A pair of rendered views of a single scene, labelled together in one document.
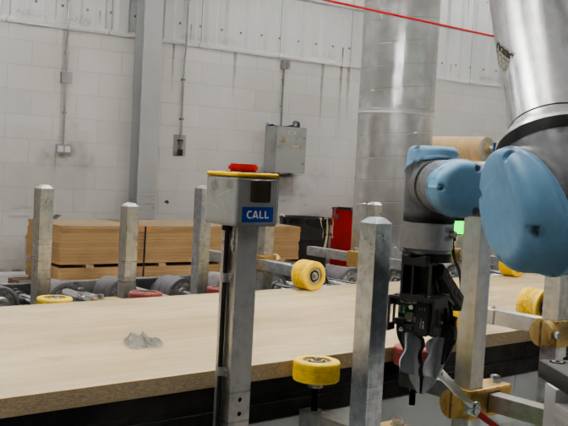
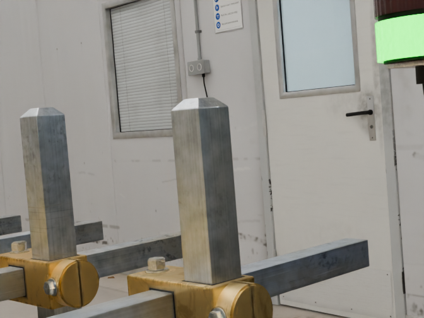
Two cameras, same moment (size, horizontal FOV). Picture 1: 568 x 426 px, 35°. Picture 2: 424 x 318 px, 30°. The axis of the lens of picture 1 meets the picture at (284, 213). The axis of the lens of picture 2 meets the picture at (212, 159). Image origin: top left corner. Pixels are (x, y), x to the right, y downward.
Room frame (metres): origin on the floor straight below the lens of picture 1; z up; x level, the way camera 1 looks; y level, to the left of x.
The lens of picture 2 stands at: (1.72, 0.15, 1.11)
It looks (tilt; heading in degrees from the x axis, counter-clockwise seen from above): 3 degrees down; 267
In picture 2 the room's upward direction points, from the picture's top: 5 degrees counter-clockwise
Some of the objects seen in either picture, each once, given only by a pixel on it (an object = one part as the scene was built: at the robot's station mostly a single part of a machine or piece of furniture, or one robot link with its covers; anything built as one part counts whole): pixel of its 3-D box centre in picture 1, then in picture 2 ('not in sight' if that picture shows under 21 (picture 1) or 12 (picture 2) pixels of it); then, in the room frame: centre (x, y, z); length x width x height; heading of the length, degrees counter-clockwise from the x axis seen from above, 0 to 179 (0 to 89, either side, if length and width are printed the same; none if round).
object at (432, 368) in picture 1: (428, 366); not in sight; (1.31, -0.22, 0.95); 0.06 x 0.03 x 0.09; 150
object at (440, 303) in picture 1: (422, 293); not in sight; (1.31, -0.21, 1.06); 0.09 x 0.08 x 0.12; 150
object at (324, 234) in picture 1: (304, 249); not in sight; (9.50, -0.23, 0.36); 0.58 x 0.56 x 0.72; 35
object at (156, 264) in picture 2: not in sight; (156, 264); (1.75, -0.58, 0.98); 0.02 x 0.02 x 0.01
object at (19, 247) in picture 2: not in sight; (19, 247); (1.91, -0.77, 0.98); 0.02 x 0.02 x 0.01
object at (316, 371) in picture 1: (314, 390); not in sight; (1.52, -0.07, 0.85); 0.08 x 0.08 x 0.11
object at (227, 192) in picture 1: (241, 200); not in sight; (1.21, 0.06, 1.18); 0.07 x 0.07 x 0.08; 40
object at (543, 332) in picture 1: (560, 330); (197, 304); (1.71, -0.54, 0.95); 0.13 x 0.06 x 0.05; 130
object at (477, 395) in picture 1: (474, 399); not in sight; (1.55, -0.35, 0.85); 0.13 x 0.06 x 0.05; 130
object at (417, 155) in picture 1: (431, 184); not in sight; (1.32, -0.21, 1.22); 0.09 x 0.08 x 0.11; 7
